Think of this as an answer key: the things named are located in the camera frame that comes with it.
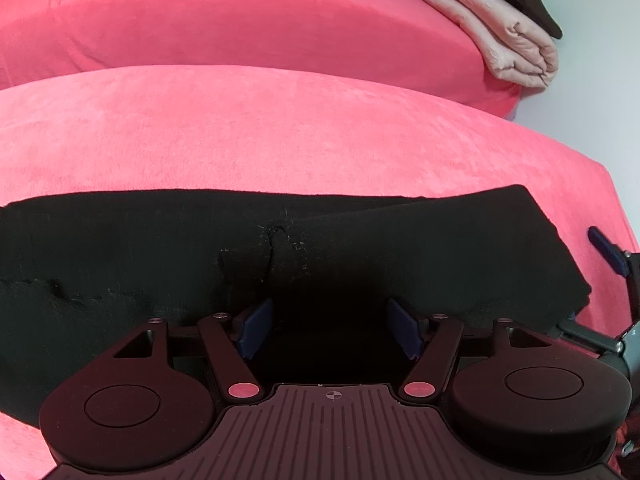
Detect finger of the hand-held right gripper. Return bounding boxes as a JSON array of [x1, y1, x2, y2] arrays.
[[547, 310, 627, 357], [587, 225, 632, 279]]

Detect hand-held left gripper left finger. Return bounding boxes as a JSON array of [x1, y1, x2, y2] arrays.
[[113, 297, 266, 404]]

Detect black pants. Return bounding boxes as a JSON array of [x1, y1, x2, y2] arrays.
[[0, 185, 593, 423]]

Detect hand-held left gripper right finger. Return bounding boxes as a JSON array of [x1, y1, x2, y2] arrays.
[[386, 297, 551, 404]]

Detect pink bed sheet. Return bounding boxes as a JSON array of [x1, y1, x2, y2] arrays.
[[0, 0, 526, 121]]

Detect folded beige quilt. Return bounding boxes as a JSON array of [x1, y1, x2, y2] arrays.
[[424, 0, 560, 93]]

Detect pink fleece blanket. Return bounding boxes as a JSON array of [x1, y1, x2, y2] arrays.
[[0, 64, 640, 480]]

